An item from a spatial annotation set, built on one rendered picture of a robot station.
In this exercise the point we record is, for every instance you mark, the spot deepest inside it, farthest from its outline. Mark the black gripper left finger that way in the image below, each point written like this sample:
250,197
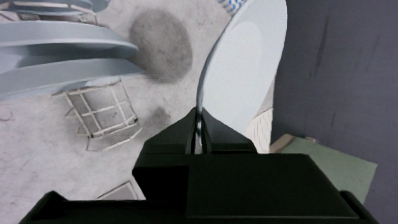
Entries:
178,137

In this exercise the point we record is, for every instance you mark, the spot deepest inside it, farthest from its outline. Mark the white ribbed draining mat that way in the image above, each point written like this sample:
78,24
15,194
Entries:
259,131

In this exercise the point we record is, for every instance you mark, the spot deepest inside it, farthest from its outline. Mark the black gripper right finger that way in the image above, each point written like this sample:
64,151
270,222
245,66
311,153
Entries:
219,138

